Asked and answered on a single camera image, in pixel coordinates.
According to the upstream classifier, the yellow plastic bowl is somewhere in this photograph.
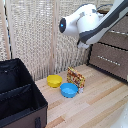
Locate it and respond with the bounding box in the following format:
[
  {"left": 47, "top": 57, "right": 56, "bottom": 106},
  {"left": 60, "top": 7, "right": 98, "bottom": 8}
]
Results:
[{"left": 46, "top": 74, "right": 64, "bottom": 89}]

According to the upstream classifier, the brown drawer with long handle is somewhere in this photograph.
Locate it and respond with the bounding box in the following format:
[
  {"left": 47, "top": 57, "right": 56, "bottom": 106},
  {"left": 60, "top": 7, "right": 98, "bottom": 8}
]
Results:
[{"left": 98, "top": 14, "right": 128, "bottom": 51}]

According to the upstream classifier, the blue plastic bowl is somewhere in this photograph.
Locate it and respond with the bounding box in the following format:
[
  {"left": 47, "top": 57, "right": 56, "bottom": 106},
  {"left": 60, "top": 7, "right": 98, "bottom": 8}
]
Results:
[{"left": 59, "top": 82, "right": 79, "bottom": 99}]

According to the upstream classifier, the colourful printed food box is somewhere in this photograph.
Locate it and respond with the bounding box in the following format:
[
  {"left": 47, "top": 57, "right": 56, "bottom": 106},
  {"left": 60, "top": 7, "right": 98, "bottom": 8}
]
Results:
[{"left": 66, "top": 66, "right": 86, "bottom": 90}]

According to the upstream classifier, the small white cup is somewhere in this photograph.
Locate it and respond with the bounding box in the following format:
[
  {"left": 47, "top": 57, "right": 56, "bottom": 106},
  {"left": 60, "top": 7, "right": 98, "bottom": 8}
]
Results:
[{"left": 77, "top": 86, "right": 85, "bottom": 95}]

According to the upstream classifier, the black fabric storage box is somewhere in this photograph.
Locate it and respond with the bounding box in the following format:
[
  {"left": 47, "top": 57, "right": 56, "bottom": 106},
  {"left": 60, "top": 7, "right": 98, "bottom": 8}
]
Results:
[{"left": 0, "top": 58, "right": 50, "bottom": 128}]

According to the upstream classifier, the brown drawer with short handle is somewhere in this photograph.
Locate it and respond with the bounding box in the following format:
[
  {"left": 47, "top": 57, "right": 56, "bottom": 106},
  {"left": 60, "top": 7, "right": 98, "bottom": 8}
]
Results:
[{"left": 89, "top": 41, "right": 128, "bottom": 82}]

